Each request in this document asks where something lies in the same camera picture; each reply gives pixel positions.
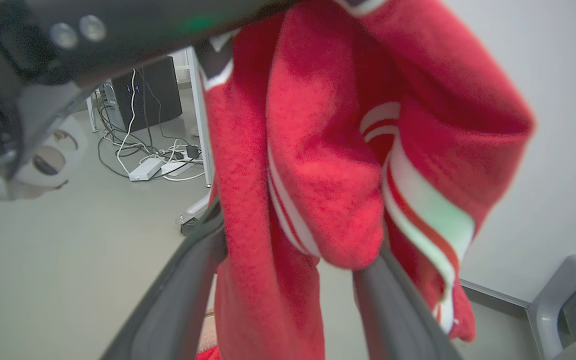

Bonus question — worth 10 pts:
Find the white desk leg with foot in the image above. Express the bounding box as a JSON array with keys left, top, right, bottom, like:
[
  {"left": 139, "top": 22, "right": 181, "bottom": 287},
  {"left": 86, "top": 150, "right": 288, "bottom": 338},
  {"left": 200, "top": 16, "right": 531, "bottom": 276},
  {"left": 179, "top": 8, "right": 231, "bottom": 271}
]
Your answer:
[{"left": 175, "top": 47, "right": 216, "bottom": 226}]

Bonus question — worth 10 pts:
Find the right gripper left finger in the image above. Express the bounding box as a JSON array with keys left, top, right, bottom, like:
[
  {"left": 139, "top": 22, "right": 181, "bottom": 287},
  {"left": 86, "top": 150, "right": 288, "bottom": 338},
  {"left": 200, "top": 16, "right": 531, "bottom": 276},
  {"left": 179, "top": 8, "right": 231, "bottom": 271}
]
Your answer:
[{"left": 99, "top": 197, "right": 229, "bottom": 360}]

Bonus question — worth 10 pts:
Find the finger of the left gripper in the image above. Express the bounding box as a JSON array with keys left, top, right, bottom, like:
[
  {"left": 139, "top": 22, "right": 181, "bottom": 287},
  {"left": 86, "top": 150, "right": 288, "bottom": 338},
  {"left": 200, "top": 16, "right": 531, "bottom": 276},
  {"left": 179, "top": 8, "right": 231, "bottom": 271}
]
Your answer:
[{"left": 207, "top": 0, "right": 309, "bottom": 37}]

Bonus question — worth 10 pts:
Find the white cable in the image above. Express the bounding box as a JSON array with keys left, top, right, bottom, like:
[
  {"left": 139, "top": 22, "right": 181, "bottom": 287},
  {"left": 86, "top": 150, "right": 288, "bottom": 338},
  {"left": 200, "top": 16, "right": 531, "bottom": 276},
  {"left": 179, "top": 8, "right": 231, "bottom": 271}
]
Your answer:
[{"left": 116, "top": 69, "right": 139, "bottom": 173}]

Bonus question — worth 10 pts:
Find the black cable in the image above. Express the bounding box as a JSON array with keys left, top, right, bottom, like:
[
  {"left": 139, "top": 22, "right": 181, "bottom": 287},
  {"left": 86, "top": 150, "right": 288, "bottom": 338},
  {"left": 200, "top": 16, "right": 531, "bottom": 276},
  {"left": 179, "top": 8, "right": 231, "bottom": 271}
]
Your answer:
[{"left": 97, "top": 134, "right": 131, "bottom": 179}]

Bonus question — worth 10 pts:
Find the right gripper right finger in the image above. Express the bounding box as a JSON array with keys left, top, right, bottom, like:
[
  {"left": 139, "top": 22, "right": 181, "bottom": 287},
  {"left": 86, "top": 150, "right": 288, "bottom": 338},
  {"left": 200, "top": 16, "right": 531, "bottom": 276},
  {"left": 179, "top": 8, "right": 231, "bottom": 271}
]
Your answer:
[{"left": 352, "top": 240, "right": 464, "bottom": 360}]

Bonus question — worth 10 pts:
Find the red clothing with white stripes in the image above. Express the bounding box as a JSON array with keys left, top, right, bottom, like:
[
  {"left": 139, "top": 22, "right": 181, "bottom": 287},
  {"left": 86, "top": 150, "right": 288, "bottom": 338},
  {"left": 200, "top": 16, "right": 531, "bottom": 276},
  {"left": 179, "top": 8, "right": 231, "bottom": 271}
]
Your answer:
[{"left": 195, "top": 0, "right": 536, "bottom": 360}]

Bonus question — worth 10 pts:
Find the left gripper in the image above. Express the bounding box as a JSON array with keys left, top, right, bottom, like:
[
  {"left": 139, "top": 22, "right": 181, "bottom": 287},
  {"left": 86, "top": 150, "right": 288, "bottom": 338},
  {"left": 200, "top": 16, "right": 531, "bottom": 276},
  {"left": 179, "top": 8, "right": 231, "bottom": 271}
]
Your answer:
[{"left": 0, "top": 0, "right": 209, "bottom": 176}]

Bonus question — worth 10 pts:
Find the black computer tower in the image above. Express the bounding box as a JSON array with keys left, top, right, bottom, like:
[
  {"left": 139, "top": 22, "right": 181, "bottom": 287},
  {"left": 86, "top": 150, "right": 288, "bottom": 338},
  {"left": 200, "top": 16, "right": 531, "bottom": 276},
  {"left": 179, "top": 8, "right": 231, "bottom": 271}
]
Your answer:
[{"left": 102, "top": 56, "right": 183, "bottom": 133}]

